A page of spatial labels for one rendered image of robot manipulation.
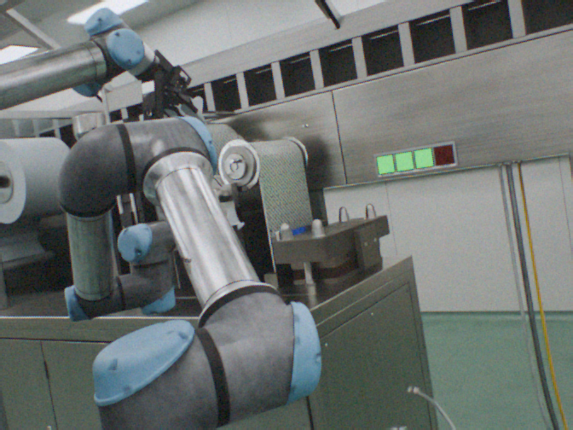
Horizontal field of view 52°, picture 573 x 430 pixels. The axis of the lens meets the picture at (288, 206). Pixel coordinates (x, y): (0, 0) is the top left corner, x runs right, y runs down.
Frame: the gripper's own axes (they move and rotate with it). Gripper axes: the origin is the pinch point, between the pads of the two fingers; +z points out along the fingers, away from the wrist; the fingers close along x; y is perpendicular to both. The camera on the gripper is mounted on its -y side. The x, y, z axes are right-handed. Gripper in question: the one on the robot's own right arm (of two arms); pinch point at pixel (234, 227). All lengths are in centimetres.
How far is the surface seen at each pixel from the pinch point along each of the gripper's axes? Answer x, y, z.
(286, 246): -8.7, -7.4, 9.5
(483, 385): -4, -109, 167
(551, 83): -72, 23, 46
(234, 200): 7.0, 6.4, 10.1
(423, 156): -36, 10, 45
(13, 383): 96, -43, -13
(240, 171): 4.3, 14.4, 11.5
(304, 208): -0.4, 0.1, 34.1
